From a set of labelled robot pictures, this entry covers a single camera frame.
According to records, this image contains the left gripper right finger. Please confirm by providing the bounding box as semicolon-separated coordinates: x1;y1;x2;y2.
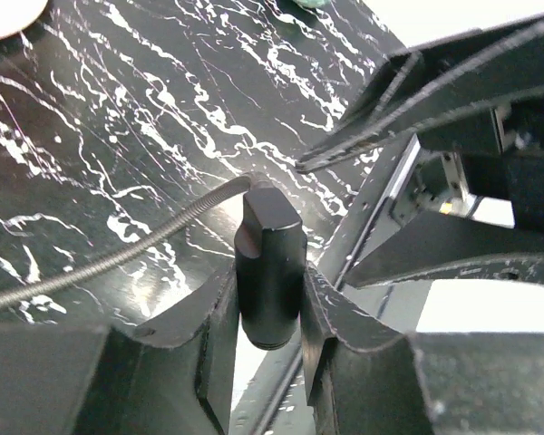
301;267;544;434

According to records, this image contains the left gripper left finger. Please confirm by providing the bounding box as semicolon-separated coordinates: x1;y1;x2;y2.
0;265;238;434

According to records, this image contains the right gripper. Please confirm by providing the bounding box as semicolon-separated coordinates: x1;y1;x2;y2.
295;14;544;287

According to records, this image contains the black corrugated hose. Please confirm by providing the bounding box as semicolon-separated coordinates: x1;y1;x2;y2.
0;171;273;316

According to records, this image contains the black hose fitting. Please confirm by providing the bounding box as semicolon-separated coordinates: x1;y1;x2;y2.
234;187;307;351

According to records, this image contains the teal ceramic cup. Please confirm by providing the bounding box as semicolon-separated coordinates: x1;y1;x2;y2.
292;0;332;9

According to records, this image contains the black marble mat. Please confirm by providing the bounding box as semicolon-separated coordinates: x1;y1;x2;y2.
0;0;409;327

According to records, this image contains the pink three-tier shelf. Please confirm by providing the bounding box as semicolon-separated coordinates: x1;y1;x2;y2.
0;0;48;40

